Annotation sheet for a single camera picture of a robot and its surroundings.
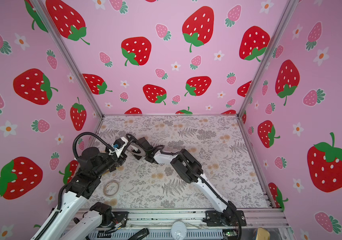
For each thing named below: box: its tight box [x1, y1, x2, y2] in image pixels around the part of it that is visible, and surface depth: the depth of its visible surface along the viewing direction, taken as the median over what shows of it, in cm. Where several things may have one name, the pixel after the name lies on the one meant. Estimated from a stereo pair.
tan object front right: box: [256, 227, 271, 240], surface depth 67 cm
